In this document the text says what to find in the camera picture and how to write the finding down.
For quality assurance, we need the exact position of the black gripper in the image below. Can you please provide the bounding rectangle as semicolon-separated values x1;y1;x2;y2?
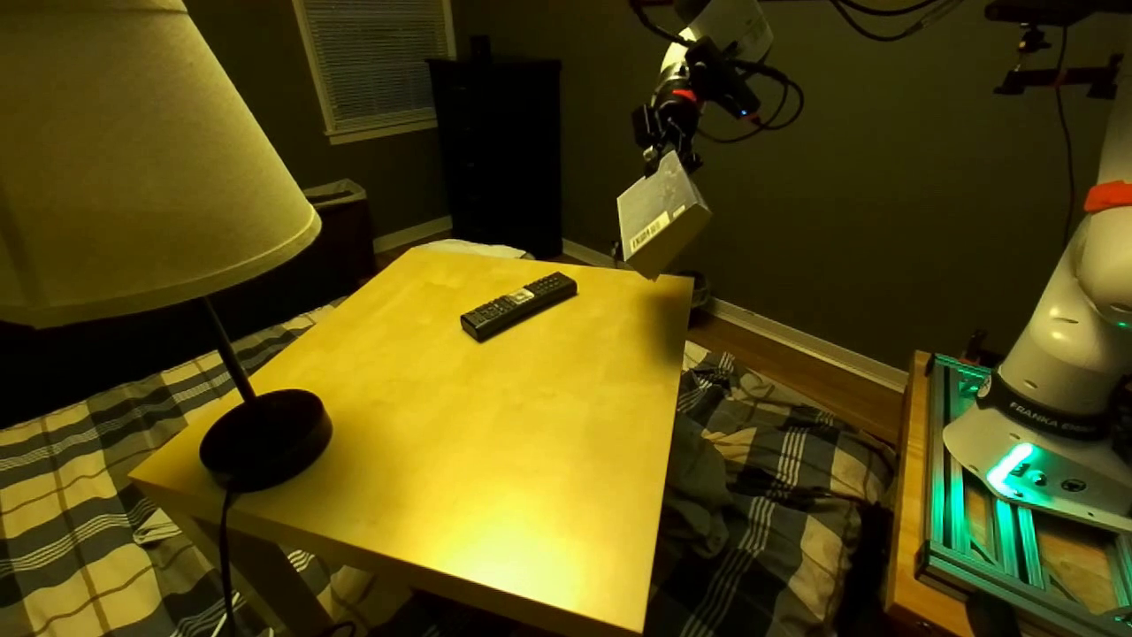
630;40;765;169

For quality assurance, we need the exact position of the thick paperback book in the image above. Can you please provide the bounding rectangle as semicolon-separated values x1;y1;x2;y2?
613;144;713;282

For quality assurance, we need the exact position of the white pillow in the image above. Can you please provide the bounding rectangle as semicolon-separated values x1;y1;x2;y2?
414;235;535;262

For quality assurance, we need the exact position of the black remote control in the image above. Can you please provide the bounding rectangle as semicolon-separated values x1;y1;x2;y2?
457;269;584;348

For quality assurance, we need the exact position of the white framed window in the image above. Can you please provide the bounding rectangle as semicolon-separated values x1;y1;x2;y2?
290;0;459;150

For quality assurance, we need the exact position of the light wooden side table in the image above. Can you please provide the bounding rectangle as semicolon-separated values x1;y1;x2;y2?
127;245;699;637

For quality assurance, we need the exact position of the plaid duvet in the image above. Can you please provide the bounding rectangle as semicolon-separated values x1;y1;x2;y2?
0;296;902;637

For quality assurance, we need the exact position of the wooden platform board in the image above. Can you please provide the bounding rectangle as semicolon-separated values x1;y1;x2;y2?
880;348;983;637

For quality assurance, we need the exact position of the table lamp with cream shade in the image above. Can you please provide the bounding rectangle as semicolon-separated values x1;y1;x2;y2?
0;0;336;497

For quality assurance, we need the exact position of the black lamp cable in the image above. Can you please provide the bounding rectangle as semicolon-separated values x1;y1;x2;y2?
213;481;239;637

